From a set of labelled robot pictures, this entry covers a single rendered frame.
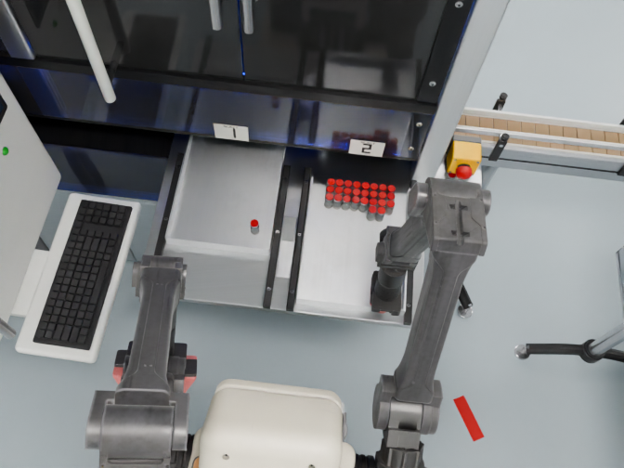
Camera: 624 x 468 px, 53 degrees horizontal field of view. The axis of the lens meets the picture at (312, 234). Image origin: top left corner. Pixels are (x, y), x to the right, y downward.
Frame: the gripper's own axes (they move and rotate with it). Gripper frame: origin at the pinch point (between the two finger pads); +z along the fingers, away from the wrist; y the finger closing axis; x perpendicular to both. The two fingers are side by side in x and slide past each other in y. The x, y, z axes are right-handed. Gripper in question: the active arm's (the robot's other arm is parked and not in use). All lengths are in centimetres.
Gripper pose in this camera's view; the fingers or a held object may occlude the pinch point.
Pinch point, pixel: (381, 310)
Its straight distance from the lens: 151.7
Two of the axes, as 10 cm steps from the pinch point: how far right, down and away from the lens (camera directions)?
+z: -0.5, 5.9, 8.1
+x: -9.9, -1.1, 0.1
